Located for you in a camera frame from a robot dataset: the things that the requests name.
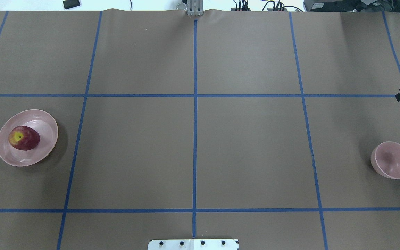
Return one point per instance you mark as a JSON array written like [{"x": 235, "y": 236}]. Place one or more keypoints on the pink bowl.
[{"x": 385, "y": 159}]

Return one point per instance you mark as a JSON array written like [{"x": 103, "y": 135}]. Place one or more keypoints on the red yellow apple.
[{"x": 23, "y": 138}]

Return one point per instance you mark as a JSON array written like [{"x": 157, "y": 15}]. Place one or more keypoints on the pink plate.
[{"x": 40, "y": 121}]

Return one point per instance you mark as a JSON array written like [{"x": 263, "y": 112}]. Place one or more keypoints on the small black puck device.
[{"x": 68, "y": 4}]

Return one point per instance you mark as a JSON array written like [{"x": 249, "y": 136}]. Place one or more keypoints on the aluminium frame post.
[{"x": 194, "y": 7}]

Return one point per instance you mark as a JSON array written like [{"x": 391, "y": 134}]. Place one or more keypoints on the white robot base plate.
[{"x": 193, "y": 244}]

